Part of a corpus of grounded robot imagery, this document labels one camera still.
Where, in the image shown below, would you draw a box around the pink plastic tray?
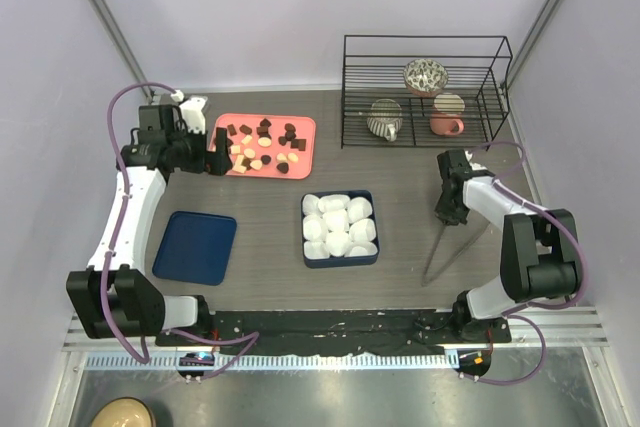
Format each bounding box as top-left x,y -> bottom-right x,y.
215,113 -> 316,180

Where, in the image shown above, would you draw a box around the metal tongs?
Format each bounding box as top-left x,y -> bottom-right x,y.
420,221 -> 489,288

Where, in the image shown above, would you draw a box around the dark blue box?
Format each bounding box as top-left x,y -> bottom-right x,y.
300,190 -> 380,269

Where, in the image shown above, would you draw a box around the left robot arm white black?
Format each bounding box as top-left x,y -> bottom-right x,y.
66,96 -> 231,364

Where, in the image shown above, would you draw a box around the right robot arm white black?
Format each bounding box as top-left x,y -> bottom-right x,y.
434,149 -> 584,342

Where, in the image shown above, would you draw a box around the dark round chocolate piece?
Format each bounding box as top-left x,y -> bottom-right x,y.
277,162 -> 289,174

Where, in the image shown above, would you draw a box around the pink mug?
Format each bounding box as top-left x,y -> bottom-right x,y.
430,93 -> 466,136

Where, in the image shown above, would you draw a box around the dark blue box lid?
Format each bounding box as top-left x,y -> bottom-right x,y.
152,211 -> 237,286

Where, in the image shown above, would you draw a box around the white paper cupcake liner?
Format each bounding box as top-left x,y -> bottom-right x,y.
344,242 -> 378,258
346,196 -> 373,224
325,231 -> 352,257
317,194 -> 350,213
349,218 -> 377,242
302,214 -> 328,242
303,241 -> 330,260
302,194 -> 322,216
322,209 -> 350,232

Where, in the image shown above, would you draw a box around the striped grey mug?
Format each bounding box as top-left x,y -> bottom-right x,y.
366,99 -> 403,142

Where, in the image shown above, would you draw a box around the patterned ceramic bowl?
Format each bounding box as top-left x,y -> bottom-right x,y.
403,58 -> 449,97

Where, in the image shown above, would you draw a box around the beige bowl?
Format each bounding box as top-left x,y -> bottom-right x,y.
90,397 -> 156,427

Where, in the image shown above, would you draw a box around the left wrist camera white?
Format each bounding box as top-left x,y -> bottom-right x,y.
170,90 -> 208,134

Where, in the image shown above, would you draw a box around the black wire rack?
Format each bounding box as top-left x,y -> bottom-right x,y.
341,34 -> 513,148

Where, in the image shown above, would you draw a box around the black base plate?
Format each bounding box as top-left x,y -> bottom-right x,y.
187,309 -> 512,357

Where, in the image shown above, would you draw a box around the white cable chain strip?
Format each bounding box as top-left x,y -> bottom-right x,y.
84,350 -> 459,372

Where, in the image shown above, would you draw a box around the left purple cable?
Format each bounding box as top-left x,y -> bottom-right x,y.
99,82 -> 261,381

